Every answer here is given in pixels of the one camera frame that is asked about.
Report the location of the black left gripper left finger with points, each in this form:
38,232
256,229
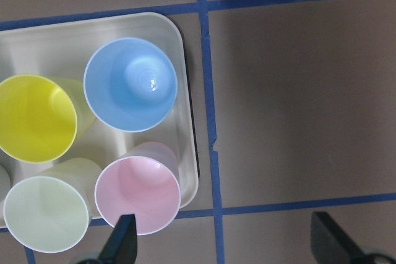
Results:
121,247

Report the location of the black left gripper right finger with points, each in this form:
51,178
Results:
331,244

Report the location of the pink plastic cup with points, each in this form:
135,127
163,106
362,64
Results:
143,182

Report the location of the pale green white cup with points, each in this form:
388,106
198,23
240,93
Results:
50,212

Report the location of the yellow plastic cup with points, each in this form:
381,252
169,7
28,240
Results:
42,117

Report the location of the light blue cup near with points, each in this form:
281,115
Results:
130,84

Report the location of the cream plastic tray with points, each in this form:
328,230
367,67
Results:
62,50

